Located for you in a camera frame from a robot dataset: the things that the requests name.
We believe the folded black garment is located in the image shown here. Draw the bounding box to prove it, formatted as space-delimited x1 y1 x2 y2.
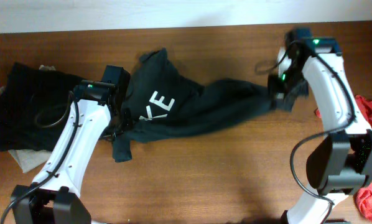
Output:
0 63 83 151

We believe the folded beige garment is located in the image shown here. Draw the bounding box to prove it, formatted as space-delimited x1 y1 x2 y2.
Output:
0 63 67 173

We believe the dark green Nike t-shirt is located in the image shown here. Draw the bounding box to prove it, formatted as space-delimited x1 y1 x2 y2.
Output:
112 49 294 162

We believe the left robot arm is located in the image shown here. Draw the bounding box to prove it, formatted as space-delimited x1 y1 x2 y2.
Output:
0 65 131 224

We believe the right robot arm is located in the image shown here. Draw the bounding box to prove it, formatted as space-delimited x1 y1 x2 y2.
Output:
267 27 372 224

